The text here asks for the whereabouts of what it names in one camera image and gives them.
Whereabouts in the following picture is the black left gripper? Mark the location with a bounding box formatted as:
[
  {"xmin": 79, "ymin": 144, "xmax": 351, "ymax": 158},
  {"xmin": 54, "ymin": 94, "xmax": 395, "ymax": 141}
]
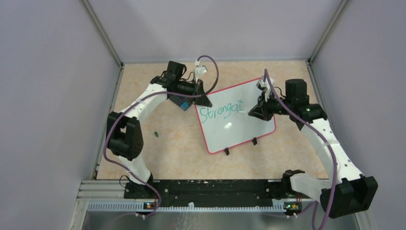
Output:
[{"xmin": 175, "ymin": 78, "xmax": 212, "ymax": 107}]

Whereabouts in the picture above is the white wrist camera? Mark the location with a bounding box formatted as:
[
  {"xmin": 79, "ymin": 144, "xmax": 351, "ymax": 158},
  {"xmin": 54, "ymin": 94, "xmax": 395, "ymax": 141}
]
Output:
[
  {"xmin": 256, "ymin": 75, "xmax": 274, "ymax": 103},
  {"xmin": 193, "ymin": 60, "xmax": 207, "ymax": 82}
]

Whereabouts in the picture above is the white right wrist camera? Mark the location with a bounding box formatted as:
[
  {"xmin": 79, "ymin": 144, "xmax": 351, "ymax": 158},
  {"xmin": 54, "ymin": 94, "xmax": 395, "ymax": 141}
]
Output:
[{"xmin": 256, "ymin": 75, "xmax": 274, "ymax": 103}]

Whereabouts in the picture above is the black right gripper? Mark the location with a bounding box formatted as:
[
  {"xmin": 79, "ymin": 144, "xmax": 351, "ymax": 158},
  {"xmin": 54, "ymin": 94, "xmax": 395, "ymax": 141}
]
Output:
[{"xmin": 249, "ymin": 89, "xmax": 293, "ymax": 122}]

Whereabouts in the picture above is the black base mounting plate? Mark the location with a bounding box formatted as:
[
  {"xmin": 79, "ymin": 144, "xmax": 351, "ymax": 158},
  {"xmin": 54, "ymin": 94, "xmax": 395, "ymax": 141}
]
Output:
[{"xmin": 124, "ymin": 179, "xmax": 306, "ymax": 207}]

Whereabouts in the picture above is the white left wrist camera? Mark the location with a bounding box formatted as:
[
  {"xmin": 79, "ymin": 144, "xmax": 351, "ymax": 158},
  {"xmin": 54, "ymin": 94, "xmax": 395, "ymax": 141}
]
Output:
[{"xmin": 193, "ymin": 60, "xmax": 207, "ymax": 82}]

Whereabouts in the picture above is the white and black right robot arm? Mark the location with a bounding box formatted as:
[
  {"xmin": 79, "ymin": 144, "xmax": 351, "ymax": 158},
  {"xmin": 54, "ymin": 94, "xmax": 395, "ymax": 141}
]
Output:
[{"xmin": 248, "ymin": 77, "xmax": 378, "ymax": 219}]

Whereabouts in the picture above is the pink framed whiteboard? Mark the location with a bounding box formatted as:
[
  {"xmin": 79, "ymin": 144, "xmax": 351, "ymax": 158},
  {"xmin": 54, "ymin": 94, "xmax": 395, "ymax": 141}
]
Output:
[{"xmin": 195, "ymin": 78, "xmax": 276, "ymax": 154}]

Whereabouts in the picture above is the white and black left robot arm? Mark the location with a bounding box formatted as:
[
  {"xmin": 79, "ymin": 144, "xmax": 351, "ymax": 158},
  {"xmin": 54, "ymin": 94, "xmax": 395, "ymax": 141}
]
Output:
[{"xmin": 104, "ymin": 57, "xmax": 212, "ymax": 198}]

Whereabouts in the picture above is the aluminium frame rail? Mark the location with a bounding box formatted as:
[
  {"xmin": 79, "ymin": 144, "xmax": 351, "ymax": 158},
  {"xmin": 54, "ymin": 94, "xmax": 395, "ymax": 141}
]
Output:
[{"xmin": 77, "ymin": 180, "xmax": 127, "ymax": 200}]

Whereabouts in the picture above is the light blue toy brick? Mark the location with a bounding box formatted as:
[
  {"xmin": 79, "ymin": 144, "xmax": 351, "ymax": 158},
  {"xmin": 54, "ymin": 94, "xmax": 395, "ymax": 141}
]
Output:
[{"xmin": 180, "ymin": 102, "xmax": 190, "ymax": 111}]

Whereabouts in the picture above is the white slotted cable duct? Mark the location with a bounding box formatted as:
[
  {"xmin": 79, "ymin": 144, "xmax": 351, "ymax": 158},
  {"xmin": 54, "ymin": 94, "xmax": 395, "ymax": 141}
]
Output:
[{"xmin": 87, "ymin": 201, "xmax": 286, "ymax": 212}]

